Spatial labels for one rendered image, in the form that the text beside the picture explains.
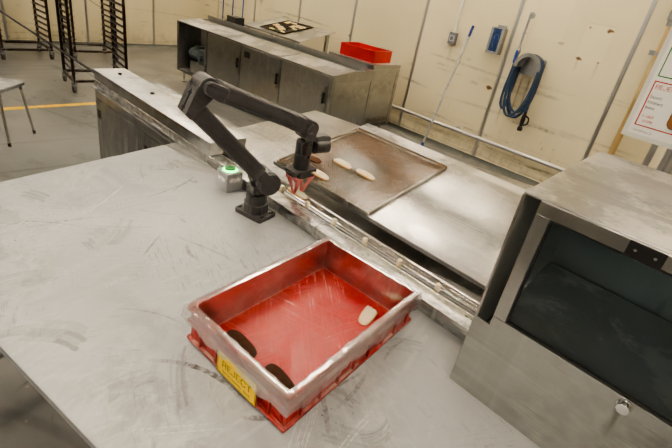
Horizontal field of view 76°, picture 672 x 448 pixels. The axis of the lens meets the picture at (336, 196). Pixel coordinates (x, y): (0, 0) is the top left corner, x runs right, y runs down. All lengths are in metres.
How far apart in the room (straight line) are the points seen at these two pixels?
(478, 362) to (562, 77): 4.10
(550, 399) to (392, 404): 0.31
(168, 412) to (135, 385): 0.09
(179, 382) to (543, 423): 0.73
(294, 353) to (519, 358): 0.47
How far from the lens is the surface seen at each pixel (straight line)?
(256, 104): 1.35
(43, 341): 1.13
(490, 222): 1.59
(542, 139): 4.99
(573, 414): 1.01
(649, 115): 1.82
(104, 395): 1.00
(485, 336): 1.00
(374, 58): 4.99
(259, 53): 5.06
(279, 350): 1.04
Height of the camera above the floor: 1.58
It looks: 26 degrees down
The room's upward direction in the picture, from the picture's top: 10 degrees clockwise
